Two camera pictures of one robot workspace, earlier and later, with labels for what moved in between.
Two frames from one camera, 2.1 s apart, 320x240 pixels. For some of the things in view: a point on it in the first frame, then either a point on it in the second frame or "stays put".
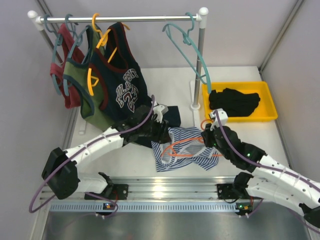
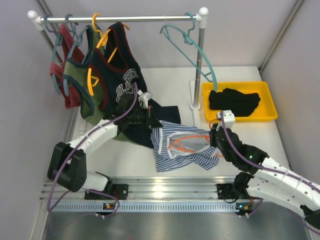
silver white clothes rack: x=201 y=18 stays put
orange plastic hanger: x=163 y=155 to x=191 y=136
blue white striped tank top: x=186 y=146 stays put
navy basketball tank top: x=121 y=86 stays put
